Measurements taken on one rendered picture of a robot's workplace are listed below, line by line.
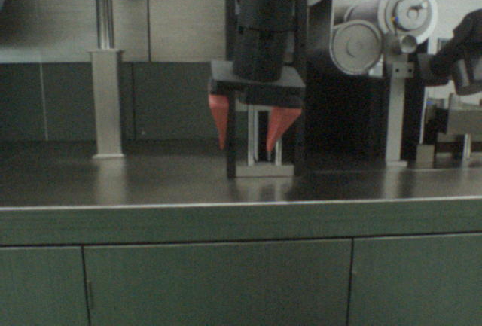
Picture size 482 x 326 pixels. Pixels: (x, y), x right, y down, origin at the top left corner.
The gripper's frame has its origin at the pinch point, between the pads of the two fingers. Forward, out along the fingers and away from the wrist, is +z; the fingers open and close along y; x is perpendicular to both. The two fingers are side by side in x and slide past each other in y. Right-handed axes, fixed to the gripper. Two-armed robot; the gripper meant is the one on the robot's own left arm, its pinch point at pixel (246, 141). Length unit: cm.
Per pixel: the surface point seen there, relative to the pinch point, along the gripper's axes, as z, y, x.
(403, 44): -5, -37, -39
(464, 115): 10, -58, -38
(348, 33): -4, -28, -48
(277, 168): 20.8, -12.1, -26.9
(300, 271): 31.6, -15.3, -8.5
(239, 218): 20.6, -2.6, -10.0
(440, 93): 95, -223, -285
